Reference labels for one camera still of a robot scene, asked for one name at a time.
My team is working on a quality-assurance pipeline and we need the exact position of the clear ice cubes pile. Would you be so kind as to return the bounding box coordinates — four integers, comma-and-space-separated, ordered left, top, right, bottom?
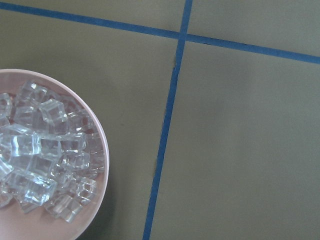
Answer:
0, 81, 105, 223

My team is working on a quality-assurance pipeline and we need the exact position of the pink bowl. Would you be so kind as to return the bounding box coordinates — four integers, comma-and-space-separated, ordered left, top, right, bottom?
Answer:
0, 69, 110, 240

